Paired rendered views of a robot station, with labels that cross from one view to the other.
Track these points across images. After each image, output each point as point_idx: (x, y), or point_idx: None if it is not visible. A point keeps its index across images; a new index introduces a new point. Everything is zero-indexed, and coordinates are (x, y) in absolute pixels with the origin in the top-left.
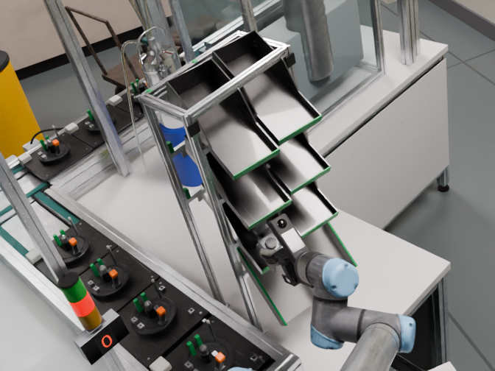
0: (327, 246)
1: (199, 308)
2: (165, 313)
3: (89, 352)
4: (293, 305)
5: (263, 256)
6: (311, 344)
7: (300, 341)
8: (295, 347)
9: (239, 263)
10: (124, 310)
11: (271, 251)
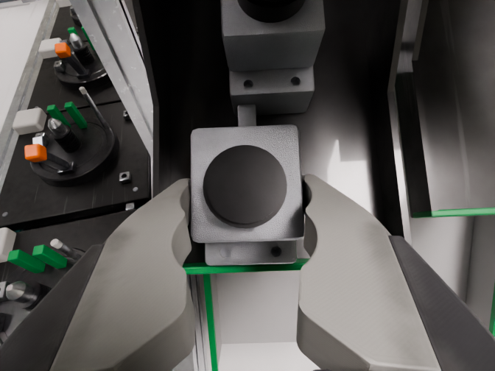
0: (448, 234)
1: (140, 180)
2: (85, 157)
3: None
4: (272, 319)
5: (57, 288)
6: (277, 364)
7: (264, 343)
8: (247, 348)
9: None
10: (65, 114)
11: (152, 286)
